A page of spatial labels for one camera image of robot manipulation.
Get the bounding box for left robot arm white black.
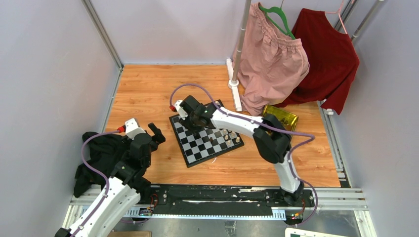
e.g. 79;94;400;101
55;118;166;237

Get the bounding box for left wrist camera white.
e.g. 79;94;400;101
117;118;146;140

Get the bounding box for black white chess board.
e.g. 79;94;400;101
169;115;242;168

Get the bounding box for pink hanging shorts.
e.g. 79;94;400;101
237;2;310;116

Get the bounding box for yellow transparent piece tray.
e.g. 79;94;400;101
261;105;298;132

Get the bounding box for dark red hanging shirt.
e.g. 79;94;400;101
277;8;360;114

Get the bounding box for pink clothes hanger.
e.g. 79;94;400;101
325;0;348;34

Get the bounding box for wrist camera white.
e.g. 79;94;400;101
117;118;146;140
169;100;188;120

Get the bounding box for black cloth heap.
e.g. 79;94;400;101
73;134;129;198

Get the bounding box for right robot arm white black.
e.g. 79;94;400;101
171;95;304;206

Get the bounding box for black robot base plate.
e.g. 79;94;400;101
136;184;317;225

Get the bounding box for white clothes rack stand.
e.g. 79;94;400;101
226;0;251;112

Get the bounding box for green clothes hanger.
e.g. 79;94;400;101
258;5;296;40

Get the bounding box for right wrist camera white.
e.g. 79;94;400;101
169;100;188;120

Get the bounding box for row of light chess pieces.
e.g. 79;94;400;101
209;127;244;152

